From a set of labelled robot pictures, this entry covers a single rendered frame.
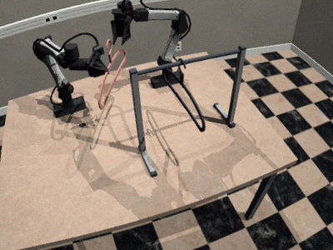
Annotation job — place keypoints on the pink clothes hanger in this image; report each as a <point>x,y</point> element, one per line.
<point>105,76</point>

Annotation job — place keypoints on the black clothes hanger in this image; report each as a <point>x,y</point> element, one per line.
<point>203,128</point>

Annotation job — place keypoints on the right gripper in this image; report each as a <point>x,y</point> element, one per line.
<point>93,65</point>

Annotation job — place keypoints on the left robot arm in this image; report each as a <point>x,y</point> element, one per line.
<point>178,27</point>

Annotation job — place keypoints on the grey metal rack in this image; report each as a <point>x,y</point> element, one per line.
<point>241,52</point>

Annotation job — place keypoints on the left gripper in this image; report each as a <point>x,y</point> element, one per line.
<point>120,28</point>

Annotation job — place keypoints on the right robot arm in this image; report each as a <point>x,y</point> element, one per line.
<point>66,59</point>

